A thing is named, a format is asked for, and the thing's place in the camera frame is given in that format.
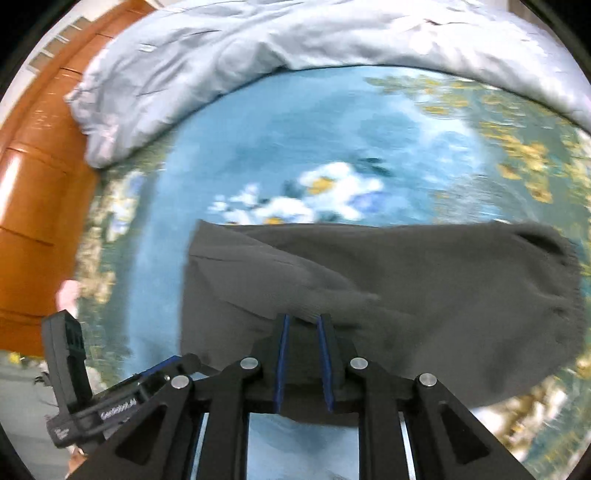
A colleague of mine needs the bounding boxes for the dark grey sweatpants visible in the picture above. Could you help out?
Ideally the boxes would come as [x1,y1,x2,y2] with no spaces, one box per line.
[179,222,586,408]

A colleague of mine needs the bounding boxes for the person's left hand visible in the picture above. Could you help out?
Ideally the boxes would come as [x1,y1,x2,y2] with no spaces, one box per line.
[55,280,81,318]

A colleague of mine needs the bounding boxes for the teal floral bed blanket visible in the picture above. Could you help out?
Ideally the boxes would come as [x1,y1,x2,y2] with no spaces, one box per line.
[78,66,590,479]

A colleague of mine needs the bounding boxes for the light blue floral duvet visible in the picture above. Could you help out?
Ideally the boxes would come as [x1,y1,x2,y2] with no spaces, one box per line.
[65,1,590,169]

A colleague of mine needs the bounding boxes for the orange wooden bed frame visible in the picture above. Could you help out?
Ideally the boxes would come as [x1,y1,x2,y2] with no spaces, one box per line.
[0,1,154,357]

